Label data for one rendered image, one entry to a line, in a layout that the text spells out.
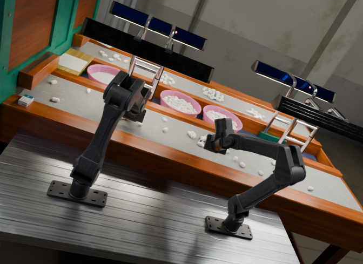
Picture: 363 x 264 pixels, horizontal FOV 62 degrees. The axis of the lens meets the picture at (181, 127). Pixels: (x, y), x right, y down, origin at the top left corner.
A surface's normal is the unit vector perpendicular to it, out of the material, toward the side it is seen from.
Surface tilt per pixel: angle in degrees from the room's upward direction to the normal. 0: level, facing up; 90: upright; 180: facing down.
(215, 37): 90
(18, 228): 0
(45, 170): 0
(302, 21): 90
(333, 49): 90
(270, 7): 90
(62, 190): 0
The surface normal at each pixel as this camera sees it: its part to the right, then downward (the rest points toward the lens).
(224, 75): 0.07, 0.53
